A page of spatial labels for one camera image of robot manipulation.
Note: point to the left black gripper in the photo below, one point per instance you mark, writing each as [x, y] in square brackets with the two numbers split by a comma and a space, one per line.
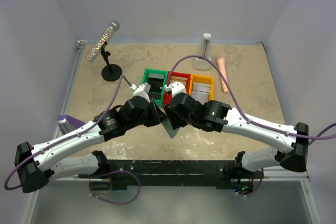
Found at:
[160, 115]

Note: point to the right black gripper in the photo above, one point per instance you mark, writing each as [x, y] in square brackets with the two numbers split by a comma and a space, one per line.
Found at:
[175, 121]

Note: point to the teal leather card holder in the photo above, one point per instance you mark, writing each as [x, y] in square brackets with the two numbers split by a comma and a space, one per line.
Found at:
[169, 129]

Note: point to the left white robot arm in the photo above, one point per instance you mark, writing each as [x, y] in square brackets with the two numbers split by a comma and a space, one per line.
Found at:
[37, 165]

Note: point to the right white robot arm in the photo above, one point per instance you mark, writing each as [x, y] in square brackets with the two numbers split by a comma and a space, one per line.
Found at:
[288, 145]

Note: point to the black cards stack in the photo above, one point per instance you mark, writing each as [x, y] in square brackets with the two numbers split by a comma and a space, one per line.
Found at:
[156, 82]

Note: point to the white cards stack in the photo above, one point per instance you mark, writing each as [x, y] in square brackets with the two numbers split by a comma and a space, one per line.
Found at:
[200, 92]

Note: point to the gold cards stack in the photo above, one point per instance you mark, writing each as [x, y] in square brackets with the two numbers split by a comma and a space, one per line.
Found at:
[182, 80]

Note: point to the red plastic bin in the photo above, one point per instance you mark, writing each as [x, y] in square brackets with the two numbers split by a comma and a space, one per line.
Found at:
[167, 97]

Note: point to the green plastic bin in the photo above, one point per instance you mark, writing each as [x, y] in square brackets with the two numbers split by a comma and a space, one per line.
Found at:
[144, 79]

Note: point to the yellow plastic bin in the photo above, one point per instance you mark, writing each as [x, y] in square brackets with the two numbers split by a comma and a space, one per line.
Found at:
[203, 79]

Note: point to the white metronome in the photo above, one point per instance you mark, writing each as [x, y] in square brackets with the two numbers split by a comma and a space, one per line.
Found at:
[204, 52]

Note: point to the black microphone stand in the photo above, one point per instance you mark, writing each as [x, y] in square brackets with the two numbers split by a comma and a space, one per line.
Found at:
[111, 72]

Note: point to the pink flashlight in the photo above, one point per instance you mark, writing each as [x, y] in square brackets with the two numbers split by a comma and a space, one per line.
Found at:
[222, 68]

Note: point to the glitter silver microphone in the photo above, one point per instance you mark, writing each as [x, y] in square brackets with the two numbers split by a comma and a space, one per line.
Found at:
[102, 40]

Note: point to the purple block fixture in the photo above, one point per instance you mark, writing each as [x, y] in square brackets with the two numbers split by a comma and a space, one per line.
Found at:
[67, 123]

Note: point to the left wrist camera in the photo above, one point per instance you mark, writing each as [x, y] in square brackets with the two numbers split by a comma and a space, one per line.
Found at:
[142, 91]

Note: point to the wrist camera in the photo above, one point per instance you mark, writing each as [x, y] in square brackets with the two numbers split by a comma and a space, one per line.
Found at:
[142, 91]
[175, 88]

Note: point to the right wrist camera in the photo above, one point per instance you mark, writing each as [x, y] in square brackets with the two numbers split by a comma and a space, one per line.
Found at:
[175, 88]

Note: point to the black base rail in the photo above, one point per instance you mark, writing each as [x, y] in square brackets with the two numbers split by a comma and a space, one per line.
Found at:
[218, 174]

